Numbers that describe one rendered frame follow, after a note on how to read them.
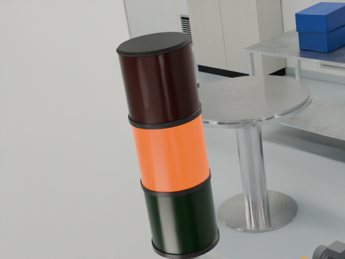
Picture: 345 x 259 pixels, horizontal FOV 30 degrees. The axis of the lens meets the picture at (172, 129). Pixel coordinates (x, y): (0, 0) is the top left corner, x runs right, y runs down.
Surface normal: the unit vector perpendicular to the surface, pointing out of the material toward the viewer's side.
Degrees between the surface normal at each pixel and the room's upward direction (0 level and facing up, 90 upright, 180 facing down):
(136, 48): 0
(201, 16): 90
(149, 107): 90
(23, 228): 90
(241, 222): 0
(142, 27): 90
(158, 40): 0
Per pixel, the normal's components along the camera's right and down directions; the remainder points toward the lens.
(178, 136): 0.29, 0.32
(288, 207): -0.14, -0.92
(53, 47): 0.63, 0.20
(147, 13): -0.76, 0.34
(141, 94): -0.46, 0.40
